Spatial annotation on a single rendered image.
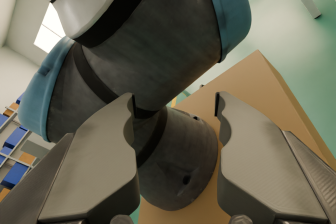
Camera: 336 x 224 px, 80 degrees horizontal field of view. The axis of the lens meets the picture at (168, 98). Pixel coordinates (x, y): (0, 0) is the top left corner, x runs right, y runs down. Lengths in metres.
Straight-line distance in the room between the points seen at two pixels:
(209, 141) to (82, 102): 0.17
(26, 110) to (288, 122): 0.27
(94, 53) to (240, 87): 0.23
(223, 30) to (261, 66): 0.19
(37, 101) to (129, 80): 0.09
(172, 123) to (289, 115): 0.14
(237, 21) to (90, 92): 0.14
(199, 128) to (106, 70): 0.16
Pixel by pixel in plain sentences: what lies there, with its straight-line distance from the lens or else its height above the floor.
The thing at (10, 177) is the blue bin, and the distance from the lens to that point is 5.83.
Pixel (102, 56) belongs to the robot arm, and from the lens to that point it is 0.18.
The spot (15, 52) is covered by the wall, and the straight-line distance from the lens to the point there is 8.00.
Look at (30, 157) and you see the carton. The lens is 5.99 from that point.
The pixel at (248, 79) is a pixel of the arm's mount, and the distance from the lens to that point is 0.34.
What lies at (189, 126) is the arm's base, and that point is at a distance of 0.28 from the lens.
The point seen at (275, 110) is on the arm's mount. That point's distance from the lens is 0.29.
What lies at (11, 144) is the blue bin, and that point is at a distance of 6.01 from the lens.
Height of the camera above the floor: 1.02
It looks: 22 degrees down
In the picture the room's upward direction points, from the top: 54 degrees counter-clockwise
